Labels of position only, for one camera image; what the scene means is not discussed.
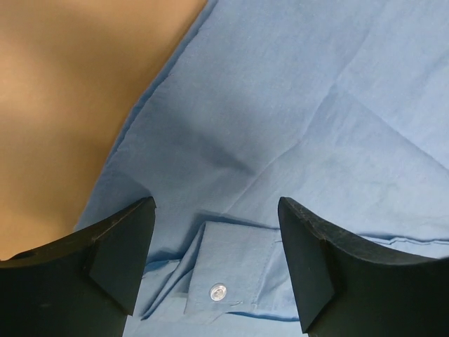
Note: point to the light blue long sleeve shirt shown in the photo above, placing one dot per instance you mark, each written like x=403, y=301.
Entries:
x=340, y=105

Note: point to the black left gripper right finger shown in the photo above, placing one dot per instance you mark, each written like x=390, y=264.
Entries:
x=345, y=285

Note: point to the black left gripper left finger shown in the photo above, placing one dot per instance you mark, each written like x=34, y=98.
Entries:
x=84, y=284

